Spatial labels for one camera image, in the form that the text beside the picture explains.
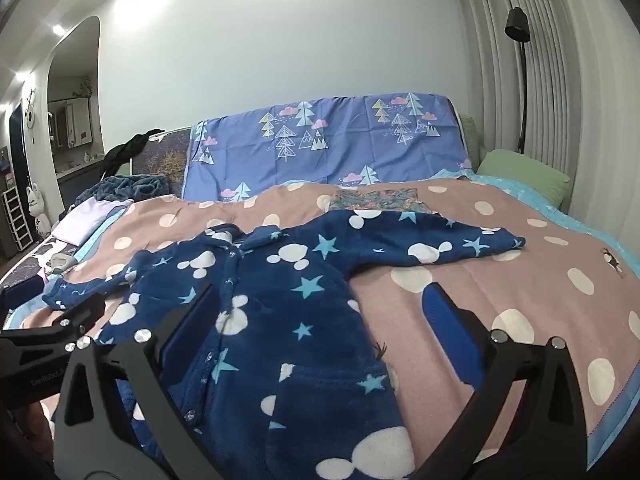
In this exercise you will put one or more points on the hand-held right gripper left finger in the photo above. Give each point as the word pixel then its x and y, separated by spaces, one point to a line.
pixel 187 322

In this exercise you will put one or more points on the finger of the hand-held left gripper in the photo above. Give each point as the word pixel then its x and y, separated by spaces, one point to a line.
pixel 75 317

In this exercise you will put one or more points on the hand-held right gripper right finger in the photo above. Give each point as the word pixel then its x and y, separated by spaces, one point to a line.
pixel 440 312

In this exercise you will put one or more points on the navy star-print fleece jacket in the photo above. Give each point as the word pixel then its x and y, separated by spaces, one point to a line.
pixel 300 320

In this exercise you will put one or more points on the small grey white object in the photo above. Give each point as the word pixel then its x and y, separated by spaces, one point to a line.
pixel 62 262

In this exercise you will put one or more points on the pink polka dot blanket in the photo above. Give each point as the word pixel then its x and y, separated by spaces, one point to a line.
pixel 500 270

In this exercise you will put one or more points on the lavender cloth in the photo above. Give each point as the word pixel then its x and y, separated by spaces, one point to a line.
pixel 85 217

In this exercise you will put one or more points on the white shelf rack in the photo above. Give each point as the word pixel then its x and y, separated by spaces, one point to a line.
pixel 15 217

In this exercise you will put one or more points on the folded floral cloth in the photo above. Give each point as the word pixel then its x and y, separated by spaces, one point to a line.
pixel 375 200

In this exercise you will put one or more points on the dark teal fleece blanket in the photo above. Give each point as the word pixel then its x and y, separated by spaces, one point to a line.
pixel 125 185

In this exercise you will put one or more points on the green pillow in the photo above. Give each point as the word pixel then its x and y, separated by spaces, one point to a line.
pixel 470 132
pixel 525 175

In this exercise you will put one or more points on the dark tree-print bed board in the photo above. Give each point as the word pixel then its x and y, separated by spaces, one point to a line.
pixel 167 157

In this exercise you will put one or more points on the black garment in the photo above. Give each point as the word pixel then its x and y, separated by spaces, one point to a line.
pixel 127 150

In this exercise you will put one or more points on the blue tree-print sheet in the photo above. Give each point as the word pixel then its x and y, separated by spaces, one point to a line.
pixel 340 145

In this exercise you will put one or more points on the black floor lamp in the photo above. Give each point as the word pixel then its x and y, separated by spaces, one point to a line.
pixel 520 50

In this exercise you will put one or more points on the white pleated curtain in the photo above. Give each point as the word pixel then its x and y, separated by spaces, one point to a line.
pixel 565 60

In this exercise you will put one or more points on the wall mirror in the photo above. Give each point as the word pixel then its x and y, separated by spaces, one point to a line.
pixel 67 120

